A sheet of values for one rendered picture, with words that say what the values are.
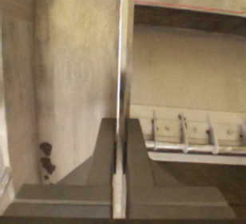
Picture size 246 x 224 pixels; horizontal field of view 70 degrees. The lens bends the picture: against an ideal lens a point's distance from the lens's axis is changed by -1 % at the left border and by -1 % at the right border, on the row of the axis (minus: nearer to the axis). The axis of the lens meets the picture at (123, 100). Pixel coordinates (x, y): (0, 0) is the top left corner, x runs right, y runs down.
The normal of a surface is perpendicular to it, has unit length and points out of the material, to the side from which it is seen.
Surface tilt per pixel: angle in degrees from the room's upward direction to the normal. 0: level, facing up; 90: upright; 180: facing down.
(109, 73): 10
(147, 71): 45
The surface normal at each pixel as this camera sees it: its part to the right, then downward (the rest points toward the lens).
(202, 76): 0.07, -0.46
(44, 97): 0.02, 0.15
